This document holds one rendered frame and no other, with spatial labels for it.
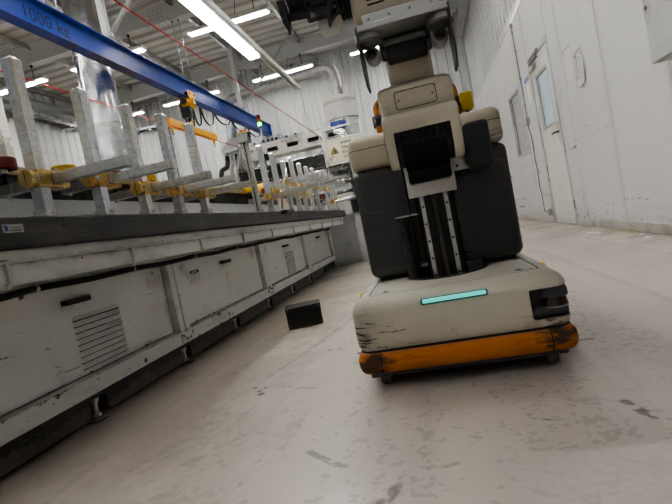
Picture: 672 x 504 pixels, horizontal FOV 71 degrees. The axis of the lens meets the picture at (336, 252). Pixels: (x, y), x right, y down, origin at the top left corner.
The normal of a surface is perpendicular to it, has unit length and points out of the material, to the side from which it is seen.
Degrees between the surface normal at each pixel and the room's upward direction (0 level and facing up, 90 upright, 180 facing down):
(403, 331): 90
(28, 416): 90
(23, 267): 90
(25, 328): 93
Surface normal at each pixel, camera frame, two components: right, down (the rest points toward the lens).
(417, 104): -0.16, 0.22
